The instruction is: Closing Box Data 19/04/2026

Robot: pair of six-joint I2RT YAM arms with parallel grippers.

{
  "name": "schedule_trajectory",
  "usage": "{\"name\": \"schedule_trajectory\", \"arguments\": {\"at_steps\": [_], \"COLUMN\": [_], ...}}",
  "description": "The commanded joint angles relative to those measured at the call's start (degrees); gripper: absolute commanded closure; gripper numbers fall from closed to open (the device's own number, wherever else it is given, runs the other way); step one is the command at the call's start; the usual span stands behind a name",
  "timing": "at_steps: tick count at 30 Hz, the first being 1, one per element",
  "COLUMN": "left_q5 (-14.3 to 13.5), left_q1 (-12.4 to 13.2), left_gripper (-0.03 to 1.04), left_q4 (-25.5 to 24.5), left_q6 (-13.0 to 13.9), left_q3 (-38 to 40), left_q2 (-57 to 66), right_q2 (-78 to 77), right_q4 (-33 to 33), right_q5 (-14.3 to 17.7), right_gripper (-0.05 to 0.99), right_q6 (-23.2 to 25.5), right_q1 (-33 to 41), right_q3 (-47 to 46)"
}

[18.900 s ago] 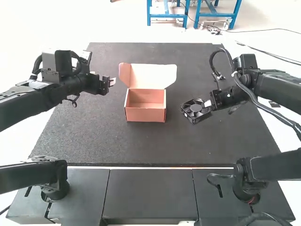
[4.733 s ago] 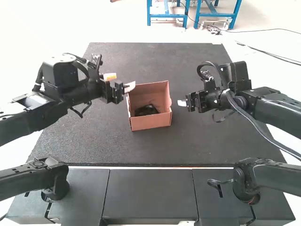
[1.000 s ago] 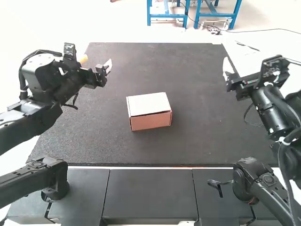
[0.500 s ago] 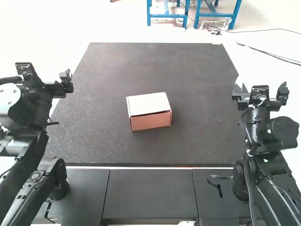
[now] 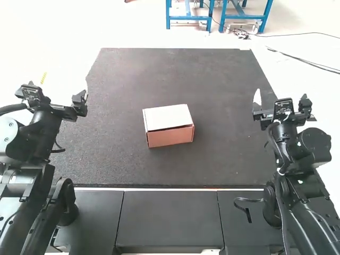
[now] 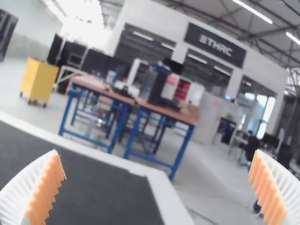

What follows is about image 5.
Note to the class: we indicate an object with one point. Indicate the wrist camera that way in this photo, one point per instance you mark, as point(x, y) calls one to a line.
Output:
point(284, 106)
point(32, 93)

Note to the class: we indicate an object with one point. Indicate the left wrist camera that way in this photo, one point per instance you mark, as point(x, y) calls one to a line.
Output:
point(32, 93)

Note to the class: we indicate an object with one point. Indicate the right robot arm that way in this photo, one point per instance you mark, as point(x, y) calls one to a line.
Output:
point(313, 148)

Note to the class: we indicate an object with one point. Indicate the black mat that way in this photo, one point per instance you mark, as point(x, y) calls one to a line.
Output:
point(172, 74)

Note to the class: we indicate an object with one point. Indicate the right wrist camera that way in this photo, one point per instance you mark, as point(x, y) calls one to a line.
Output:
point(284, 106)

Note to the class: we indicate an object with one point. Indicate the cardboard box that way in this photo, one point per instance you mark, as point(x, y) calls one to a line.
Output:
point(167, 117)

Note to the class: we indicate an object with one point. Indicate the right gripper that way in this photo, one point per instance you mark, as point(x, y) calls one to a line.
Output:
point(300, 118)

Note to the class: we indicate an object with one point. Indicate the blue metal frame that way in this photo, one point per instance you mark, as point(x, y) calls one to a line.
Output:
point(189, 18)
point(244, 16)

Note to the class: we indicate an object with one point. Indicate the dark base panel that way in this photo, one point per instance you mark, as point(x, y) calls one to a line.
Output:
point(170, 217)
point(239, 231)
point(98, 220)

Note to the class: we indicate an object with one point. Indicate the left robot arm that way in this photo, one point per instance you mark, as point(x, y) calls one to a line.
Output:
point(26, 138)

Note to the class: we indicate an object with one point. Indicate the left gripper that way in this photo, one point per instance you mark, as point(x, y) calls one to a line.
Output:
point(63, 111)

